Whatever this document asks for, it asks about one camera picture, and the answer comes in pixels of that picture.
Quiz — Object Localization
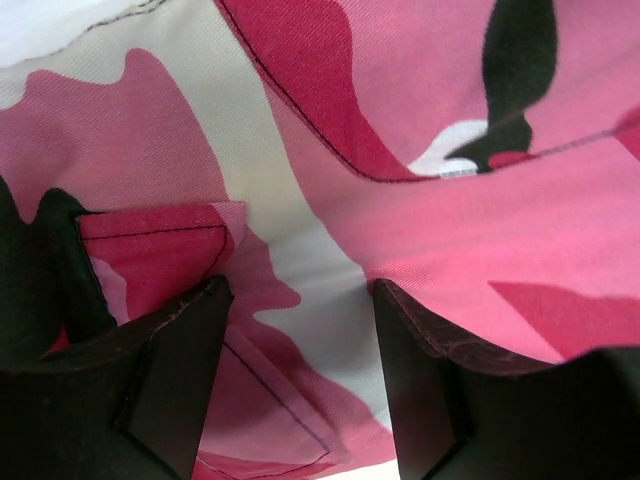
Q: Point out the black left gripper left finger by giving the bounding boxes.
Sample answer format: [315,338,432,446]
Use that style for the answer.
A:
[1,276,233,479]

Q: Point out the pink camo trousers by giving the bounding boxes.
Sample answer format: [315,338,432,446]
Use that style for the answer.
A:
[1,1,639,479]

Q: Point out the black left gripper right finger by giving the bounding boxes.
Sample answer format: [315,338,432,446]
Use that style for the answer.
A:
[373,279,639,479]

